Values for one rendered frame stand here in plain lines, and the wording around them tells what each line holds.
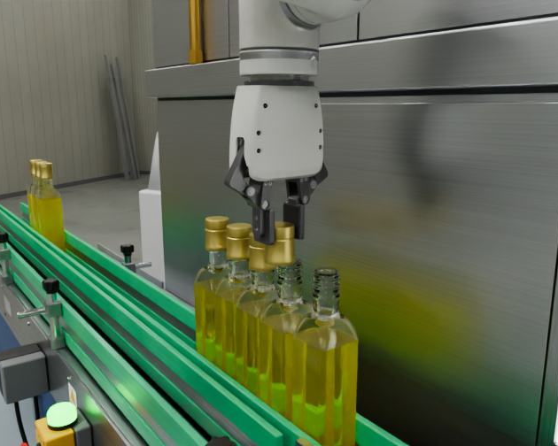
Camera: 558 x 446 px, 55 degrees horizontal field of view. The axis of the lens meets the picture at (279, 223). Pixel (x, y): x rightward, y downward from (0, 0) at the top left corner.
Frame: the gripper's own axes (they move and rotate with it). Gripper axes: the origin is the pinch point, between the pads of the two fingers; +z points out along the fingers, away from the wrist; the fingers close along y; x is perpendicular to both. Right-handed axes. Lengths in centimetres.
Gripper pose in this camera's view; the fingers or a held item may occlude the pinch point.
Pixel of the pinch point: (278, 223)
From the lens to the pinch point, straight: 60.5
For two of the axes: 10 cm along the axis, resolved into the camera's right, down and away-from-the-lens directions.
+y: -8.0, 1.3, -5.8
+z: 0.0, 9.8, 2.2
